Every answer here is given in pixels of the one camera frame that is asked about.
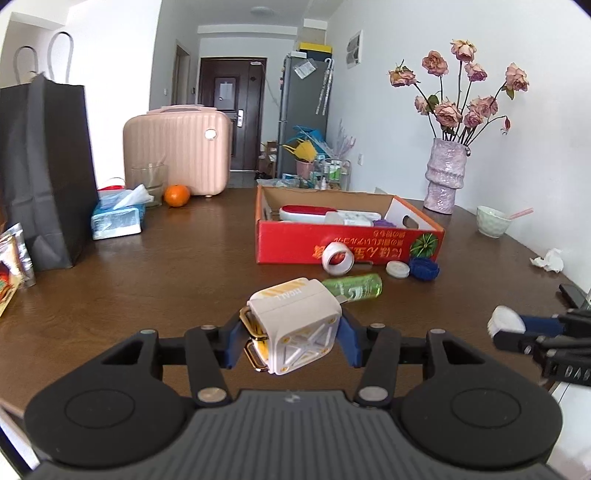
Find small white ridged cap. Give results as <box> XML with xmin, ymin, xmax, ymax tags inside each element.
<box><xmin>487</xmin><ymin>305</ymin><xmax>527</xmax><ymax>338</ymax></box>

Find blue ridged cap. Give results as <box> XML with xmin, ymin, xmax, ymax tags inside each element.
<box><xmin>409</xmin><ymin>257</ymin><xmax>440</xmax><ymax>282</ymax></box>

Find white lid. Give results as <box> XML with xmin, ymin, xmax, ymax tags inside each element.
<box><xmin>386</xmin><ymin>261</ymin><xmax>410</xmax><ymax>279</ymax></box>

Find green spray bottle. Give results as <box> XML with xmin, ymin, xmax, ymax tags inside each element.
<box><xmin>322</xmin><ymin>273</ymin><xmax>383</xmax><ymax>304</ymax></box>

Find cream square box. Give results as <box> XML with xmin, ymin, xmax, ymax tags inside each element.
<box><xmin>238</xmin><ymin>277</ymin><xmax>342</xmax><ymax>376</ymax></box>

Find white tape roll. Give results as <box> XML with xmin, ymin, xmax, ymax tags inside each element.
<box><xmin>322</xmin><ymin>242</ymin><xmax>355</xmax><ymax>276</ymax></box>

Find black device on table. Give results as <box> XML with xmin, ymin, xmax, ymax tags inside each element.
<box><xmin>559</xmin><ymin>283</ymin><xmax>590</xmax><ymax>310</ymax></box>

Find crumpled white tissue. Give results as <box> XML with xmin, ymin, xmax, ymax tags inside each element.
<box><xmin>530</xmin><ymin>248</ymin><xmax>564</xmax><ymax>273</ymax></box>

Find pink spoon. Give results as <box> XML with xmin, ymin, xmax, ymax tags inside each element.
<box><xmin>508</xmin><ymin>207</ymin><xmax>534</xmax><ymax>221</ymax></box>

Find pale green bowl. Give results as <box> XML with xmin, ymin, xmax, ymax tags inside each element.
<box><xmin>476</xmin><ymin>206</ymin><xmax>512</xmax><ymax>239</ymax></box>

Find red cardboard box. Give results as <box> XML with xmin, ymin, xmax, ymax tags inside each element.
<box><xmin>256</xmin><ymin>186</ymin><xmax>445</xmax><ymax>265</ymax></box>

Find snack packet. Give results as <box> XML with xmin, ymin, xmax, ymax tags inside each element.
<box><xmin>0</xmin><ymin>223</ymin><xmax>36</xmax><ymax>315</ymax></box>

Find purple item in box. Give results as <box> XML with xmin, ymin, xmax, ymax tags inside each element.
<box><xmin>373</xmin><ymin>219</ymin><xmax>396</xmax><ymax>228</ymax></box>

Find blue tissue pack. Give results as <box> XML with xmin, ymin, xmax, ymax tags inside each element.
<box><xmin>91</xmin><ymin>185</ymin><xmax>153</xmax><ymax>241</ymax></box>

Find pink ceramic vase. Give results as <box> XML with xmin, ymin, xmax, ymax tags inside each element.
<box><xmin>424</xmin><ymin>138</ymin><xmax>471</xmax><ymax>215</ymax></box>

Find orange fruit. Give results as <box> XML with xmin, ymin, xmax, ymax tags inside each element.
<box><xmin>163</xmin><ymin>184</ymin><xmax>191</xmax><ymax>208</ymax></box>

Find white tube in box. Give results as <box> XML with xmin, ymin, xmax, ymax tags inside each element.
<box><xmin>325</xmin><ymin>210</ymin><xmax>382</xmax><ymax>227</ymax></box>

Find red bucket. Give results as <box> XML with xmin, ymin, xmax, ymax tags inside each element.
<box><xmin>98</xmin><ymin>177</ymin><xmax>125</xmax><ymax>192</ymax></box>

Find dried pink roses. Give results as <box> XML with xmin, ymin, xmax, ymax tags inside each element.
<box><xmin>388</xmin><ymin>39</ymin><xmax>530</xmax><ymax>148</ymax></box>

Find black paper bag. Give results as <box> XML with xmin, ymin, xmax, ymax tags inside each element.
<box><xmin>1</xmin><ymin>70</ymin><xmax>98</xmax><ymax>271</ymax></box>

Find clear glass cup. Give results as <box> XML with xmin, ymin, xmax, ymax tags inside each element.
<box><xmin>130</xmin><ymin>162</ymin><xmax>168</xmax><ymax>207</ymax></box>

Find red white case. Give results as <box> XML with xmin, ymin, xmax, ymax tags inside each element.
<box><xmin>279</xmin><ymin>205</ymin><xmax>337</xmax><ymax>224</ymax></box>

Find cluttered small cart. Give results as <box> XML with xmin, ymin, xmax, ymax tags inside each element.
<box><xmin>281</xmin><ymin>123</ymin><xmax>356</xmax><ymax>191</ymax></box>

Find pink suitcase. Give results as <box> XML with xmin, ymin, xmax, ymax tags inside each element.
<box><xmin>123</xmin><ymin>105</ymin><xmax>232</xmax><ymax>196</ymax></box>

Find grey refrigerator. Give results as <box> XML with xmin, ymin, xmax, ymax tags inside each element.
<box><xmin>276</xmin><ymin>55</ymin><xmax>332</xmax><ymax>177</ymax></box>

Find dark brown door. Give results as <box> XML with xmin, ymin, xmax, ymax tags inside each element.
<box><xmin>197</xmin><ymin>57</ymin><xmax>266</xmax><ymax>172</ymax></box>

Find yellow box on fridge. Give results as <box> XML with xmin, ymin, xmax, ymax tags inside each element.
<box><xmin>297</xmin><ymin>42</ymin><xmax>332</xmax><ymax>54</ymax></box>

